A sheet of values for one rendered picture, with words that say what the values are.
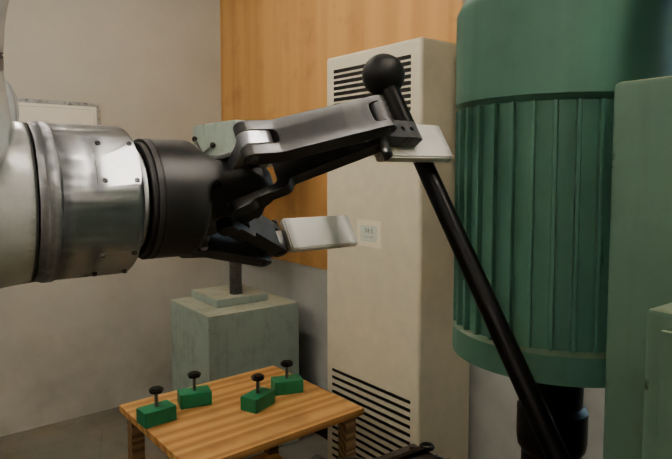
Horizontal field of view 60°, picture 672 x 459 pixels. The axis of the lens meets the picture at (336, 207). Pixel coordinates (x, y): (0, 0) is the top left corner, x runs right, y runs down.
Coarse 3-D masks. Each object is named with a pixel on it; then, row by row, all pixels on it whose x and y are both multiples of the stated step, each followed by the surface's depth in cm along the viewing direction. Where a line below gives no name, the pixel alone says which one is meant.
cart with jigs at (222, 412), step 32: (224, 384) 225; (256, 384) 203; (288, 384) 214; (128, 416) 198; (160, 416) 189; (192, 416) 196; (224, 416) 196; (256, 416) 196; (288, 416) 196; (320, 416) 196; (352, 416) 199; (128, 448) 205; (160, 448) 178; (192, 448) 173; (224, 448) 173; (256, 448) 175; (352, 448) 203
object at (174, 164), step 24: (144, 144) 35; (168, 144) 35; (192, 144) 36; (168, 168) 34; (192, 168) 35; (216, 168) 36; (240, 168) 36; (264, 168) 39; (168, 192) 33; (192, 192) 34; (216, 192) 36; (240, 192) 37; (168, 216) 34; (192, 216) 34; (216, 216) 39; (240, 216) 40; (168, 240) 34; (192, 240) 35
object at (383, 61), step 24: (384, 72) 46; (384, 96) 46; (408, 120) 45; (432, 168) 43; (432, 192) 42; (456, 216) 42; (456, 240) 41; (480, 264) 40; (480, 288) 39; (480, 312) 39; (504, 336) 38; (504, 360) 38; (528, 384) 37; (528, 408) 36; (552, 432) 36; (552, 456) 35
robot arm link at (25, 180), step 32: (0, 64) 29; (0, 96) 28; (0, 128) 28; (0, 160) 28; (32, 160) 29; (0, 192) 28; (32, 192) 29; (0, 224) 28; (32, 224) 29; (0, 256) 28; (32, 256) 30; (0, 288) 31
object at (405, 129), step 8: (376, 104) 37; (384, 104) 37; (376, 112) 36; (384, 112) 36; (376, 120) 36; (400, 120) 40; (400, 128) 39; (408, 128) 40; (416, 128) 40; (392, 136) 38; (400, 136) 39; (408, 136) 39; (416, 136) 40; (392, 144) 39; (400, 144) 40; (408, 144) 40; (416, 144) 41
